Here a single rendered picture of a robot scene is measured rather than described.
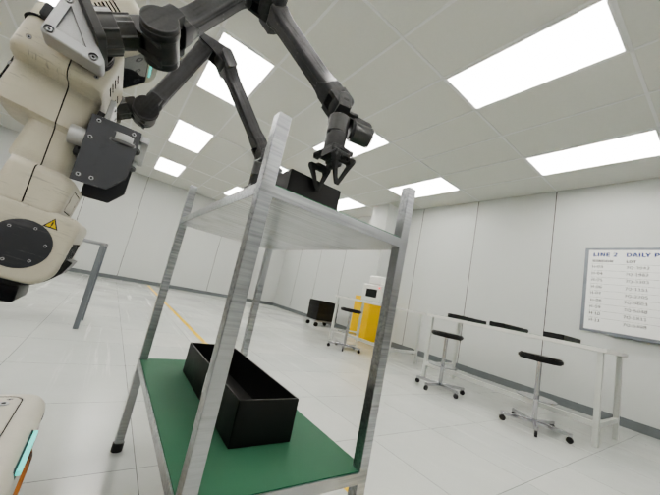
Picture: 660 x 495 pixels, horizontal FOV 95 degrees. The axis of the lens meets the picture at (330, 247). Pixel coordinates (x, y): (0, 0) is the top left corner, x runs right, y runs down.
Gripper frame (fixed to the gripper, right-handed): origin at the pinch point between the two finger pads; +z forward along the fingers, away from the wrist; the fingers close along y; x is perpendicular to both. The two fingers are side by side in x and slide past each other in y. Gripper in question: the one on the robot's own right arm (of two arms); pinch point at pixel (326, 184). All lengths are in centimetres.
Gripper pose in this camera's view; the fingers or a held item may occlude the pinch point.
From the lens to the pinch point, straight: 82.5
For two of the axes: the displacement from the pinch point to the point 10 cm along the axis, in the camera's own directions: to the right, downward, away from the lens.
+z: -1.8, 9.7, -1.5
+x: -7.9, -2.4, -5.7
